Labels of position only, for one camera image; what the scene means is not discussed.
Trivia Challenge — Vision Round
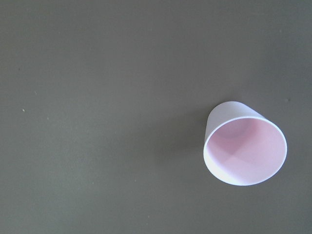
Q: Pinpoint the pink cup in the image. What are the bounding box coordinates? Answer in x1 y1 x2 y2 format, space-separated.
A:
203 101 287 186

